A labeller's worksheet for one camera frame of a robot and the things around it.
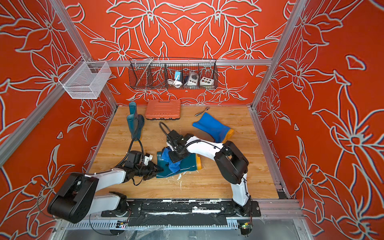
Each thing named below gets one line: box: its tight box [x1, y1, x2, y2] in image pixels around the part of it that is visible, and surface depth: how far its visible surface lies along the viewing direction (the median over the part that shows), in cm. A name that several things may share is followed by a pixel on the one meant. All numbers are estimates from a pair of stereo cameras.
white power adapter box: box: [187, 71, 199, 86], surface depth 93 cm
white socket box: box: [199, 76, 214, 86], surface depth 96 cm
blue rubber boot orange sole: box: [192, 112, 235, 144], surface depth 108 cm
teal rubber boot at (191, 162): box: [156, 151, 203, 178], surface depth 85 cm
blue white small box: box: [174, 71, 182, 81], surface depth 85 cm
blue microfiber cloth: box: [161, 146, 181, 173], surface depth 85 cm
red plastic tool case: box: [145, 99, 182, 120], surface depth 115 cm
